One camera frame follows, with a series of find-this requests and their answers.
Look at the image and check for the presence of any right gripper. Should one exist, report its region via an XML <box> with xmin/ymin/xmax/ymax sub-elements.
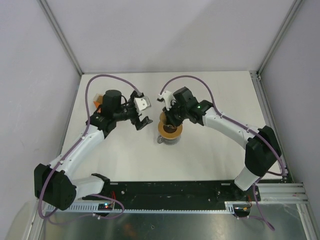
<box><xmin>163</xmin><ymin>100</ymin><xmax>188</xmax><ymax>129</ymax></box>

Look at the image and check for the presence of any brown paper coffee filter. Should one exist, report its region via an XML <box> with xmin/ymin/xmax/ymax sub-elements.
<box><xmin>159</xmin><ymin>111</ymin><xmax>176</xmax><ymax>129</ymax></box>

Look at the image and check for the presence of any clear glass server jug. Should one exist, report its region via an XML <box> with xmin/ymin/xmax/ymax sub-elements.
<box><xmin>156</xmin><ymin>135</ymin><xmax>181</xmax><ymax>146</ymax></box>

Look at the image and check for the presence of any wooden dripper holder ring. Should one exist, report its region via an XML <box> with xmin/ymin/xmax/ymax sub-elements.
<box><xmin>157</xmin><ymin>122</ymin><xmax>184</xmax><ymax>139</ymax></box>

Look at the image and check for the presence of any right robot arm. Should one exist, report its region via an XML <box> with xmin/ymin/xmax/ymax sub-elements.
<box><xmin>157</xmin><ymin>87</ymin><xmax>282</xmax><ymax>201</ymax></box>

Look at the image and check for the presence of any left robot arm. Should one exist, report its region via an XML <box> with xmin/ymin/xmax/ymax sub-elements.
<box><xmin>34</xmin><ymin>90</ymin><xmax>152</xmax><ymax>211</ymax></box>

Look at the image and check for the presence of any orange coffee filter box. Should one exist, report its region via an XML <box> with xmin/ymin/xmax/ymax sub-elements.
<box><xmin>93</xmin><ymin>93</ymin><xmax>104</xmax><ymax>109</ymax></box>

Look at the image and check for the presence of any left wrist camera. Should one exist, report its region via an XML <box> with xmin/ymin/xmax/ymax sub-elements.
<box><xmin>133</xmin><ymin>96</ymin><xmax>152</xmax><ymax>113</ymax></box>

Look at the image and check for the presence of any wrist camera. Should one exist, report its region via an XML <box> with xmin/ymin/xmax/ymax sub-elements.
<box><xmin>133</xmin><ymin>96</ymin><xmax>152</xmax><ymax>113</ymax></box>
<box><xmin>156</xmin><ymin>90</ymin><xmax>177</xmax><ymax>111</ymax></box>

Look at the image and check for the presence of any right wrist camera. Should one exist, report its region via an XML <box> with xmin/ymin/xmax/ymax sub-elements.
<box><xmin>156</xmin><ymin>90</ymin><xmax>177</xmax><ymax>111</ymax></box>

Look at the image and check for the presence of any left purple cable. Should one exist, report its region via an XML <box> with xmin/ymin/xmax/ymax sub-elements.
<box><xmin>38</xmin><ymin>74</ymin><xmax>141</xmax><ymax>224</ymax></box>

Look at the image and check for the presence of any purple cable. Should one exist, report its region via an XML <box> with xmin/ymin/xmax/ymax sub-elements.
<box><xmin>38</xmin><ymin>74</ymin><xmax>141</xmax><ymax>224</ymax></box>
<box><xmin>157</xmin><ymin>74</ymin><xmax>287</xmax><ymax>231</ymax></box>

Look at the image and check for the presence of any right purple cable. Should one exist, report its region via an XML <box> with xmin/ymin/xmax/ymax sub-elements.
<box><xmin>157</xmin><ymin>74</ymin><xmax>287</xmax><ymax>231</ymax></box>

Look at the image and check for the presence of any grey cable duct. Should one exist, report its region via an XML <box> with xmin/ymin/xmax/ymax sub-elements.
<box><xmin>49</xmin><ymin>201</ymin><xmax>237</xmax><ymax>214</ymax></box>

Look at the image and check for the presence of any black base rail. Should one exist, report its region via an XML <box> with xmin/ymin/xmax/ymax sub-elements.
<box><xmin>99</xmin><ymin>180</ymin><xmax>261</xmax><ymax>211</ymax></box>

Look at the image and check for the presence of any left aluminium frame post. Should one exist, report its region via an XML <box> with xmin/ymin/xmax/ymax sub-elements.
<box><xmin>37</xmin><ymin>0</ymin><xmax>83</xmax><ymax>77</ymax></box>

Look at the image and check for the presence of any aluminium frame post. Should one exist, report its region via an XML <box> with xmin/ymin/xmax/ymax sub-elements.
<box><xmin>256</xmin><ymin>0</ymin><xmax>305</xmax><ymax>76</ymax></box>
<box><xmin>37</xmin><ymin>0</ymin><xmax>83</xmax><ymax>77</ymax></box>

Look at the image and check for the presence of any right aluminium frame post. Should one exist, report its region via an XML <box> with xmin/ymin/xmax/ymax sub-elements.
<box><xmin>256</xmin><ymin>0</ymin><xmax>305</xmax><ymax>76</ymax></box>

